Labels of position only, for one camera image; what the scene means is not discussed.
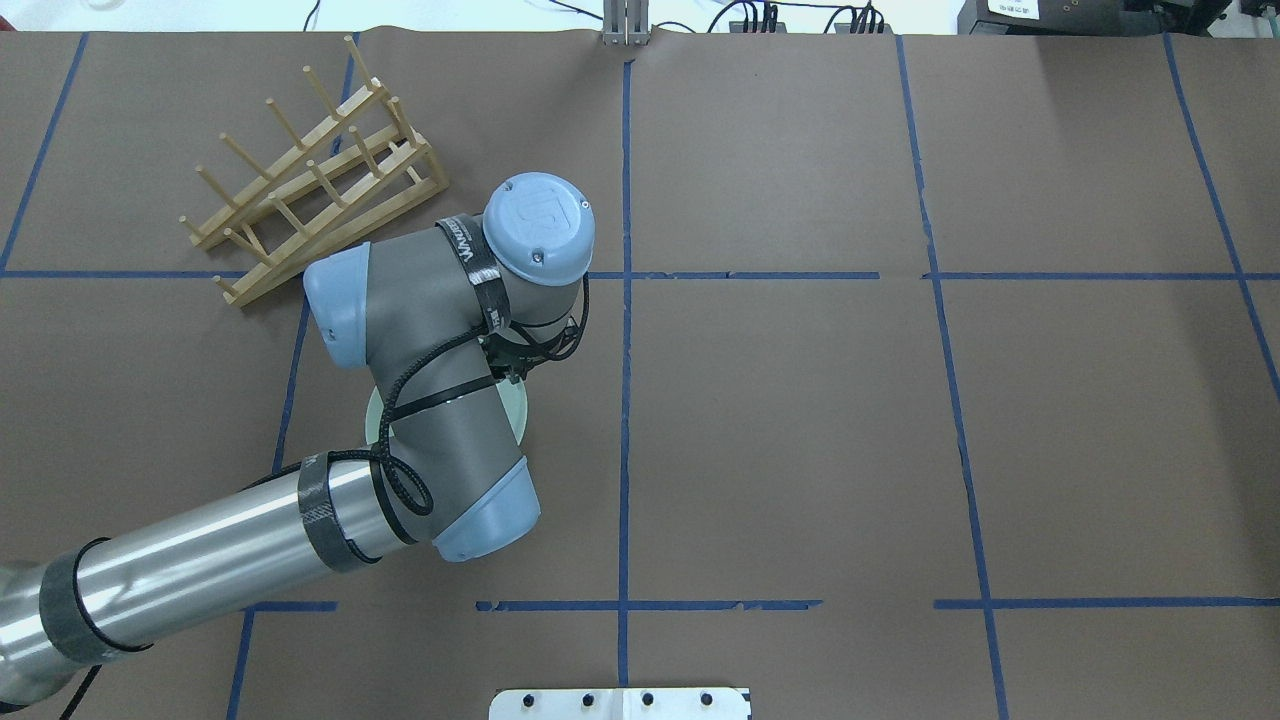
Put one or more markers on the pale green round plate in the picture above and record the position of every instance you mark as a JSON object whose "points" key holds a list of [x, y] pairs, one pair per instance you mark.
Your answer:
{"points": [[513, 395]]}

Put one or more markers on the aluminium bracket at table edge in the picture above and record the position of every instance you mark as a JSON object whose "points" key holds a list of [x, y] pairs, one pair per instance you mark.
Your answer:
{"points": [[626, 23]]}

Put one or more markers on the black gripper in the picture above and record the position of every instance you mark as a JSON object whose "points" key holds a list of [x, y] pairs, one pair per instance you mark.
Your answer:
{"points": [[507, 352]]}

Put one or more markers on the wooden dish rack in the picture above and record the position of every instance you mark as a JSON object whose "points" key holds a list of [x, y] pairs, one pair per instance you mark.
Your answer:
{"points": [[362, 166]]}

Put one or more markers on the white mounting plate with bolts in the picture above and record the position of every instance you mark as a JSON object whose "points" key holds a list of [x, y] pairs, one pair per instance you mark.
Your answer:
{"points": [[623, 703]]}

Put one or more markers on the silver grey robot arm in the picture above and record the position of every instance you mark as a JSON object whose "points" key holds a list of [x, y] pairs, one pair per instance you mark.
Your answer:
{"points": [[439, 317]]}

